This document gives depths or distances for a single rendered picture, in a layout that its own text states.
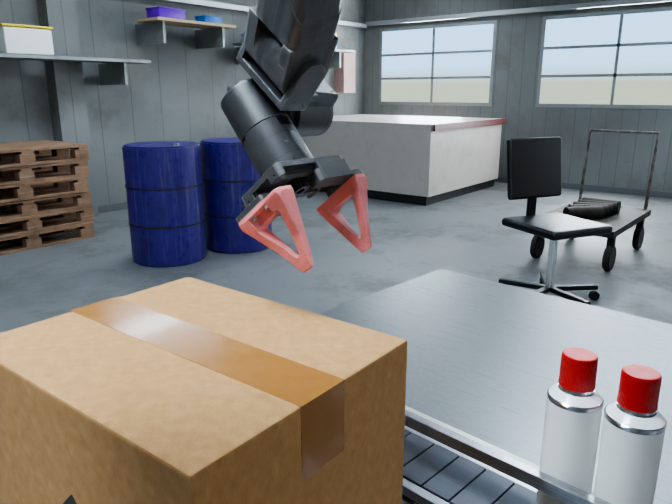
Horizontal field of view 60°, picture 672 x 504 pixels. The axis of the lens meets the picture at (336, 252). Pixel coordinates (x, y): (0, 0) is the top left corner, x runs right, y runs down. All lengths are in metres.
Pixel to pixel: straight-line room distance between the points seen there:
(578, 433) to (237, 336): 0.34
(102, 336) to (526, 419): 0.68
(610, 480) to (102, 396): 0.45
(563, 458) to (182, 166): 4.21
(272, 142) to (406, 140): 6.62
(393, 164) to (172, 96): 2.82
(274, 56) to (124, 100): 6.72
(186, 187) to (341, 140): 3.48
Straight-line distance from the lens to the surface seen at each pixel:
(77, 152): 5.87
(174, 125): 7.66
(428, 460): 0.79
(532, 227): 3.77
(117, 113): 7.23
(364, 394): 0.48
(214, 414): 0.42
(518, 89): 9.17
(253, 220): 0.56
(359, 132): 7.58
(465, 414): 1.00
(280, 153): 0.59
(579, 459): 0.65
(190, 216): 4.74
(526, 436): 0.97
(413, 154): 7.16
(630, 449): 0.61
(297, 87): 0.58
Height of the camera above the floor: 1.33
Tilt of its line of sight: 15 degrees down
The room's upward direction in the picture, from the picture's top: straight up
